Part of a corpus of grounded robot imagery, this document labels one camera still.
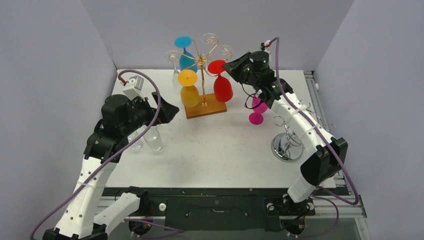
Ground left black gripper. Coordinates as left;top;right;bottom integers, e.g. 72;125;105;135
121;91;179;136

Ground aluminium rail right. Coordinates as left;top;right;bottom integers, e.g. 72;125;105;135
303;70;368;220

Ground red plastic wine glass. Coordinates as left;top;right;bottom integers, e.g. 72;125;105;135
207;60;234;103

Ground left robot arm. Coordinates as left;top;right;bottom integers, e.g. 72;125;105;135
42;92;180;240

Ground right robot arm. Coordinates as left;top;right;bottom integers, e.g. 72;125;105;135
223;51;348;214

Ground clear glass on gold rack back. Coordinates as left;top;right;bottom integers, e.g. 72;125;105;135
201;33;219;45

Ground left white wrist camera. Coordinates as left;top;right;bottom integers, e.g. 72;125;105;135
119;75;145;101

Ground blue plastic wine glass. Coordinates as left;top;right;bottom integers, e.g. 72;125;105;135
174;36;198;73

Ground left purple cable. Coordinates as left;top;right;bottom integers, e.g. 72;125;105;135
29;69;186;240

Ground yellow plastic wine glass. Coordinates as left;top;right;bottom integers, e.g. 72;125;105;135
177;69;200;108

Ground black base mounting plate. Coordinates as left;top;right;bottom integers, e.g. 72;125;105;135
99;187;316;232

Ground gold wire glass rack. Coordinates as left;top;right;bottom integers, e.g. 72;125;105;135
173;37;227;119

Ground pink plastic wine glass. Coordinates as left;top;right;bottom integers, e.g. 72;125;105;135
248;96;268;125

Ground chrome wire glass rack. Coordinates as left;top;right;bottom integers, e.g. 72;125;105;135
271;98;336;163

